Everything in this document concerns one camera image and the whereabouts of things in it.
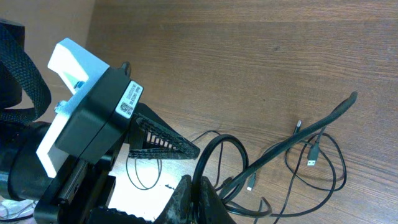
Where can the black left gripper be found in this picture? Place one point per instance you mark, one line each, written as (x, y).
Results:
(93, 137)

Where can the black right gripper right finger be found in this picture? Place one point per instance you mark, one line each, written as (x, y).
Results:
(211, 210)

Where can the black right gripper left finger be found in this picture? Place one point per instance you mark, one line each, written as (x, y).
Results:
(178, 208)

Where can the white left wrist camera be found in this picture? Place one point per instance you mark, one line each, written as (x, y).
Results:
(79, 69)

